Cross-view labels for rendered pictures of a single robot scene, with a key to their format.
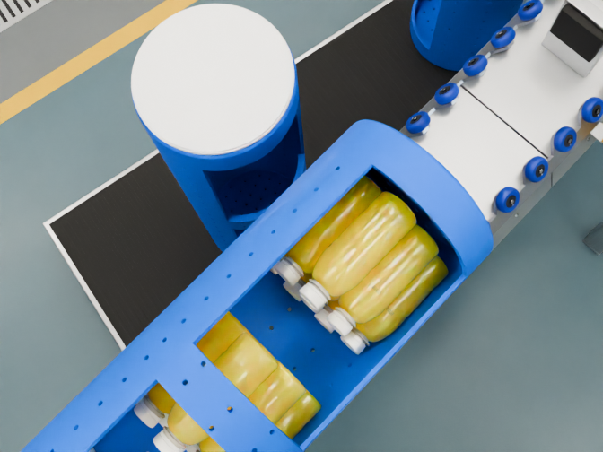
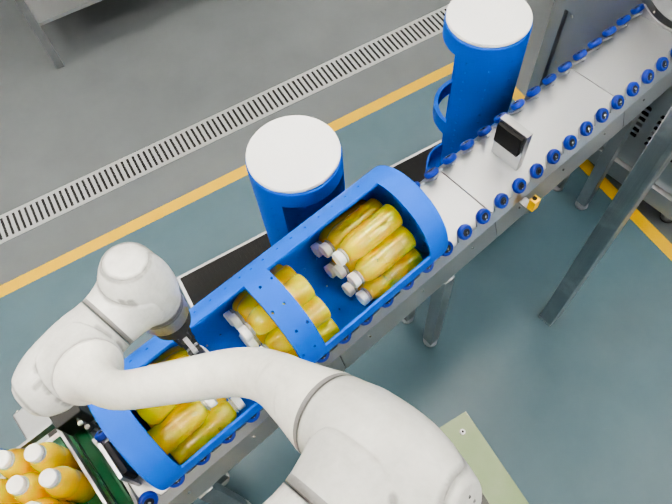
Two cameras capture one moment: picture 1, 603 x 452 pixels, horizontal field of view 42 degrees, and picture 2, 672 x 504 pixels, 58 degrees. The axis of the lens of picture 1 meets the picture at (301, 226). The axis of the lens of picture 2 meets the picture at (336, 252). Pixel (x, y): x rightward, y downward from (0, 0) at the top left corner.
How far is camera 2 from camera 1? 0.53 m
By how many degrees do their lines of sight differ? 13
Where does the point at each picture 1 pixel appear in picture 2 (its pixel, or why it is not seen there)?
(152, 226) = not seen: hidden behind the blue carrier
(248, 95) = (312, 162)
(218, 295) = (283, 246)
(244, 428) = (291, 315)
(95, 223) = (210, 279)
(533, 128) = (484, 196)
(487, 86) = (457, 172)
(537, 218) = (508, 299)
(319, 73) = not seen: hidden behind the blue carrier
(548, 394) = (512, 418)
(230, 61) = (304, 144)
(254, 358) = (301, 284)
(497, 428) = not seen: hidden behind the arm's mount
